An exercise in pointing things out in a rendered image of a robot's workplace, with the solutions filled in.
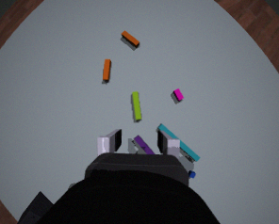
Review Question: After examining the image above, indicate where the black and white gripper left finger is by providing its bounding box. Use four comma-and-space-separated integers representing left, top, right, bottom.
97, 129, 122, 157

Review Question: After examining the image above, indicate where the purple rod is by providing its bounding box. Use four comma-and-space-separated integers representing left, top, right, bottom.
134, 135, 155, 154

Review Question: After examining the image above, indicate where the lime green rod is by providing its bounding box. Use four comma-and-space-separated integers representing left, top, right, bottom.
132, 91, 141, 120

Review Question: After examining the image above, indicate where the orange rectangular rod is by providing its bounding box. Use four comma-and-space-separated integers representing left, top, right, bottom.
122, 30, 140, 48
103, 59, 111, 81

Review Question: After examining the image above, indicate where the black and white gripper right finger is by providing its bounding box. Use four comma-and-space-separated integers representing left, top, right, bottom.
157, 131, 180, 160

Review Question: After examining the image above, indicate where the magenta rod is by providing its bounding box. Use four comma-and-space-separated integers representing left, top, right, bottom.
173, 88, 184, 101

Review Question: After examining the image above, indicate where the turquoise rod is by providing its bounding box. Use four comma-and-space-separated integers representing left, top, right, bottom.
157, 123, 200, 161

